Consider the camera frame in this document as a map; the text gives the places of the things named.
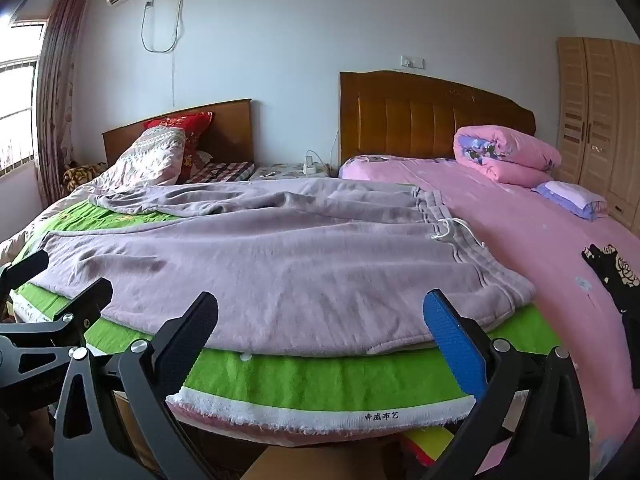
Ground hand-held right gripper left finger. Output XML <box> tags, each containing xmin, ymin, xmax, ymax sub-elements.
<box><xmin>52</xmin><ymin>291</ymin><xmax>221</xmax><ymax>480</ymax></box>

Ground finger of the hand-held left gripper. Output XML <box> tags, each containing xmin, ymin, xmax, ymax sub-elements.
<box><xmin>0</xmin><ymin>277</ymin><xmax>114</xmax><ymax>361</ymax></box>
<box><xmin>0</xmin><ymin>249</ymin><xmax>51</xmax><ymax>293</ymax></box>

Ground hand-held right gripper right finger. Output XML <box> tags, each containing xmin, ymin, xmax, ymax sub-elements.
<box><xmin>421</xmin><ymin>287</ymin><xmax>589</xmax><ymax>480</ymax></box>

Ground purple pants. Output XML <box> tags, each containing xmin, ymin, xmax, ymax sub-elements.
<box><xmin>42</xmin><ymin>178</ymin><xmax>537</xmax><ymax>357</ymax></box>

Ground brown patterned plush blanket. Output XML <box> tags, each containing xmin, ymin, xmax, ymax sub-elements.
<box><xmin>61</xmin><ymin>160</ymin><xmax>108</xmax><ymax>196</ymax></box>

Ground green printed cloth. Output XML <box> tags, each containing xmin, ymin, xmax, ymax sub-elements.
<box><xmin>10</xmin><ymin>195</ymin><xmax>551</xmax><ymax>433</ymax></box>

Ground pink bedsheet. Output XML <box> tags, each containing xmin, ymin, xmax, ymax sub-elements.
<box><xmin>339</xmin><ymin>155</ymin><xmax>640</xmax><ymax>480</ymax></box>

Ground pale pink patterned quilt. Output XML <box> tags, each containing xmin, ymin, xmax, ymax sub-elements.
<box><xmin>0</xmin><ymin>127</ymin><xmax>187</xmax><ymax>261</ymax></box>

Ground barred window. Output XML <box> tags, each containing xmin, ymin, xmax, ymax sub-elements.
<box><xmin>0</xmin><ymin>22</ymin><xmax>41</xmax><ymax>176</ymax></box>

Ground maroon curtain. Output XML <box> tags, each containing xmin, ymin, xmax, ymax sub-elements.
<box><xmin>36</xmin><ymin>0</ymin><xmax>92</xmax><ymax>208</ymax></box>

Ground black floral cloth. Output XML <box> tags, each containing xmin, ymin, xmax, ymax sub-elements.
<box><xmin>581</xmin><ymin>242</ymin><xmax>640</xmax><ymax>316</ymax></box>

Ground red plaid bedsheet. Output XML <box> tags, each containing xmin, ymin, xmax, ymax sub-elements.
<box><xmin>187</xmin><ymin>161</ymin><xmax>256</xmax><ymax>183</ymax></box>

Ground purple and white pillow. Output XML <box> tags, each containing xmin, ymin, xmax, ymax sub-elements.
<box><xmin>531</xmin><ymin>180</ymin><xmax>609</xmax><ymax>222</ymax></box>

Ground nightstand with patterned cover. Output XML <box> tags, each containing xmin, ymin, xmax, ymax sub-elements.
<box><xmin>248</xmin><ymin>162</ymin><xmax>332</xmax><ymax>182</ymax></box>

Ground red embroidered pillow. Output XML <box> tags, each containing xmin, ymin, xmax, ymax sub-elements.
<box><xmin>143</xmin><ymin>112</ymin><xmax>213</xmax><ymax>183</ymax></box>

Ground folded pink floral quilt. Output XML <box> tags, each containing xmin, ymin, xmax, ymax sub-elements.
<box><xmin>453</xmin><ymin>125</ymin><xmax>562</xmax><ymax>188</ymax></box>

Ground small wooden headboard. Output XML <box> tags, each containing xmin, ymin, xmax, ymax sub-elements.
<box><xmin>101</xmin><ymin>98</ymin><xmax>256</xmax><ymax>171</ymax></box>

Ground large wooden headboard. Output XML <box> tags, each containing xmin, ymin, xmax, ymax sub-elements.
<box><xmin>339</xmin><ymin>71</ymin><xmax>537</xmax><ymax>167</ymax></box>

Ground light wooden wardrobe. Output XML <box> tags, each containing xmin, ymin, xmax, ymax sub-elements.
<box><xmin>556</xmin><ymin>36</ymin><xmax>640</xmax><ymax>236</ymax></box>

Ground air conditioner power cable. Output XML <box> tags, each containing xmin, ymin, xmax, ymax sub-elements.
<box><xmin>141</xmin><ymin>0</ymin><xmax>190</xmax><ymax>106</ymax></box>

